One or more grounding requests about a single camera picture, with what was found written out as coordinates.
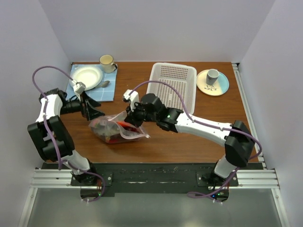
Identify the small grey cup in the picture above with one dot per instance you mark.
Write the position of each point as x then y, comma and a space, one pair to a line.
212, 76

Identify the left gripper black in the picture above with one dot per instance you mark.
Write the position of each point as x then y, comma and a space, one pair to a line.
91, 111

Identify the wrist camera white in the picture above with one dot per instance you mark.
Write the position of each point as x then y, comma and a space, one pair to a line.
131, 97
78, 87

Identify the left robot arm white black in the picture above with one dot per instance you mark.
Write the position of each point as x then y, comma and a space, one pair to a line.
53, 141

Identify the white plastic basket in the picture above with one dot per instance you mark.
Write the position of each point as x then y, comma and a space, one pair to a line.
175, 85

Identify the fake carrot orange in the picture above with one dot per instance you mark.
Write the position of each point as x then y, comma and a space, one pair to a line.
127, 126

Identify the cream mug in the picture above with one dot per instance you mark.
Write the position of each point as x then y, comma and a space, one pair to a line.
107, 63

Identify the aluminium frame rail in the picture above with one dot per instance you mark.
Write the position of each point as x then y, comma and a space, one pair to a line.
253, 177

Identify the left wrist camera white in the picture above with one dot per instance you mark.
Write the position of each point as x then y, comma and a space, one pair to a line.
78, 87

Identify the blue checkered cloth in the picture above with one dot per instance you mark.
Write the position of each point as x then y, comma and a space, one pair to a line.
102, 94

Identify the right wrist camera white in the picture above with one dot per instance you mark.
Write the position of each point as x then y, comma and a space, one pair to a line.
131, 97

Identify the pastel plate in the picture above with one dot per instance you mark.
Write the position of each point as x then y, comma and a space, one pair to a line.
220, 87

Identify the white bowl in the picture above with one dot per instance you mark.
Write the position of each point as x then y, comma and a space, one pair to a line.
90, 75

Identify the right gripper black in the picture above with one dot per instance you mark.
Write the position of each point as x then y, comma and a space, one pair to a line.
132, 117

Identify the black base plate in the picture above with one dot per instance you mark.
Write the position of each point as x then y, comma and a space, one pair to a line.
194, 180

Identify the metal spoon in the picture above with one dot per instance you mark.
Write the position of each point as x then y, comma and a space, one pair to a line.
103, 84

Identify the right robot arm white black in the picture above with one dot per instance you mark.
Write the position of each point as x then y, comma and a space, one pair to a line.
235, 138

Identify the clear zip top bag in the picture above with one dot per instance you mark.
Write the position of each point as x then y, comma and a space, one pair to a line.
107, 129

